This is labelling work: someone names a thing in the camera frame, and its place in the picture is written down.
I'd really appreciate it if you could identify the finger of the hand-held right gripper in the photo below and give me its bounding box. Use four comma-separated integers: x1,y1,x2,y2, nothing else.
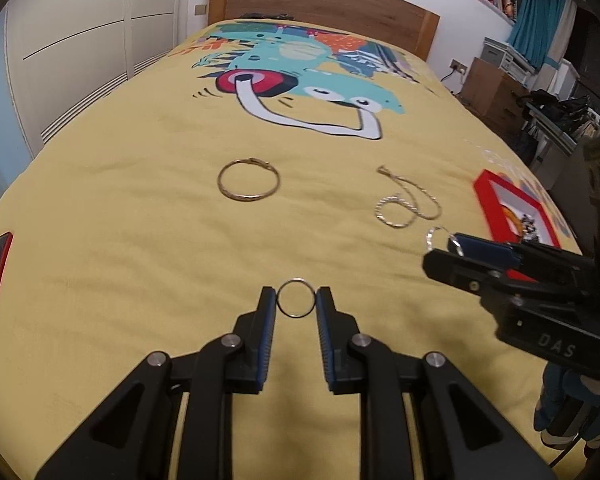
422,249,524,302
447,232,522,271

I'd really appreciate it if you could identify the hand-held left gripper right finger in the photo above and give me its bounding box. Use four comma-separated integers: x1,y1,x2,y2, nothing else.
316,286,556,480

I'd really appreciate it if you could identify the black bag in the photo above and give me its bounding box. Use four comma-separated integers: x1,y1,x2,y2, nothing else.
529,89,592,122

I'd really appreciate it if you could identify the grey desk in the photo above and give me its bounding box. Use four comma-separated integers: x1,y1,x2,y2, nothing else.
524,102,580,163

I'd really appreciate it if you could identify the thin gold bangle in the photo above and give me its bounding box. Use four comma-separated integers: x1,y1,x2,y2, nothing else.
217,158,283,204

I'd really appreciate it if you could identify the white printer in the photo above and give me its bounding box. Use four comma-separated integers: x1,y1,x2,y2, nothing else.
482,37,537,77

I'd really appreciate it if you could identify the white wardrobe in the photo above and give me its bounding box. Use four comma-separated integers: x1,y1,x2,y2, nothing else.
4,0,192,143

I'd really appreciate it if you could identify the red shallow box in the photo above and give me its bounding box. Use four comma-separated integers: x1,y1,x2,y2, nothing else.
472,169,564,282

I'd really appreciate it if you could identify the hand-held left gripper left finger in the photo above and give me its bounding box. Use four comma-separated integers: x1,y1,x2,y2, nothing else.
35,286,276,480

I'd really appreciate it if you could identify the wooden cabinet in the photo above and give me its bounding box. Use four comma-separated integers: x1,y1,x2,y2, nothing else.
461,57,532,135

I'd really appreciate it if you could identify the dark cloth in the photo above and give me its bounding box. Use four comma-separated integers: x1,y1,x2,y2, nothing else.
239,11,294,22

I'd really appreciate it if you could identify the wooden headboard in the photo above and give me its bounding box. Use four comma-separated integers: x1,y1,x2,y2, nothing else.
209,0,440,62

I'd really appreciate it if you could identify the teal curtain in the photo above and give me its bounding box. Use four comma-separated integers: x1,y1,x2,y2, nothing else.
507,0,577,70

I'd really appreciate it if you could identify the small plain ring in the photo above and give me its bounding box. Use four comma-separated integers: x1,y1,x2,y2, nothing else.
277,278,315,319

